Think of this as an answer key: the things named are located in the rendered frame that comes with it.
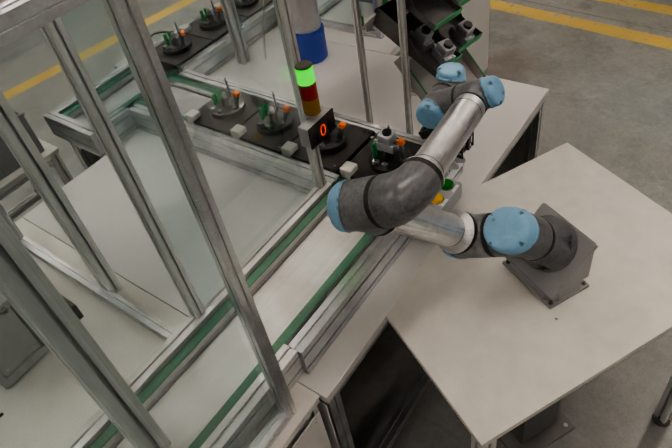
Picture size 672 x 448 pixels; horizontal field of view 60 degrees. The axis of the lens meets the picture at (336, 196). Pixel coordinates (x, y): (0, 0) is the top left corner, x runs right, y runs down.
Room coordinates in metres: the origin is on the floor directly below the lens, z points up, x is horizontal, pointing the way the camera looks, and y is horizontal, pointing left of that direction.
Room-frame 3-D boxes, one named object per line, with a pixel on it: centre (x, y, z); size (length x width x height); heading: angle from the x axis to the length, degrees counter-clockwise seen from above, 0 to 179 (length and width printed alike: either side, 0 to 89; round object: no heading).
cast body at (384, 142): (1.49, -0.19, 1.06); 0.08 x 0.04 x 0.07; 47
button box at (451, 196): (1.28, -0.30, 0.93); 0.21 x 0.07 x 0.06; 137
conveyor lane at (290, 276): (1.28, 0.02, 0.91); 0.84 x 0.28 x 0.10; 137
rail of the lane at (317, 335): (1.18, -0.12, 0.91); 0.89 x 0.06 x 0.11; 137
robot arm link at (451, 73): (1.31, -0.36, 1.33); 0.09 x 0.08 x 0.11; 142
